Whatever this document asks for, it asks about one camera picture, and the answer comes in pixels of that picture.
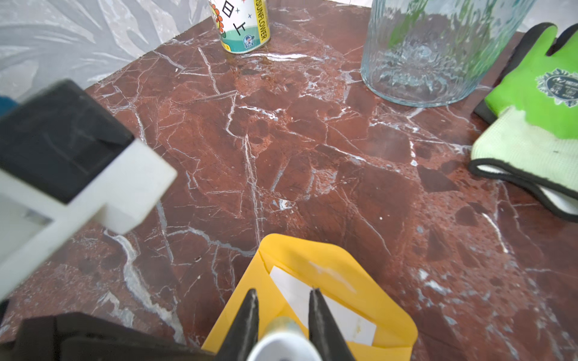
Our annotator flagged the white green glue stick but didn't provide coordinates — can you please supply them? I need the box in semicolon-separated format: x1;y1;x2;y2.
247;317;322;361

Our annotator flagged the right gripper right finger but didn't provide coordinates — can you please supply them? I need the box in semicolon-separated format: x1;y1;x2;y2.
308;288;355;361

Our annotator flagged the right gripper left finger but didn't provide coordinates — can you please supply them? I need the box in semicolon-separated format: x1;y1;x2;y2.
214;288;259;361

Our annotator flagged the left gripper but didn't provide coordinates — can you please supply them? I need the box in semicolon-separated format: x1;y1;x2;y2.
1;312;215;360

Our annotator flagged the yellow envelope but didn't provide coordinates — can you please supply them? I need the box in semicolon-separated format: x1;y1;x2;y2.
202;234;418;360

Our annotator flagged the small printed tin can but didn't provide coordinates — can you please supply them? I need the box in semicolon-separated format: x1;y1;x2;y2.
209;0;271;54

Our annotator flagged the green work glove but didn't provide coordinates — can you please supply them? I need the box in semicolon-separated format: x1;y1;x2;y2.
468;23;577;222

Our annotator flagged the blue glass vase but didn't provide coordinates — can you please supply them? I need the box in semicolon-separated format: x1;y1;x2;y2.
361;0;534;108

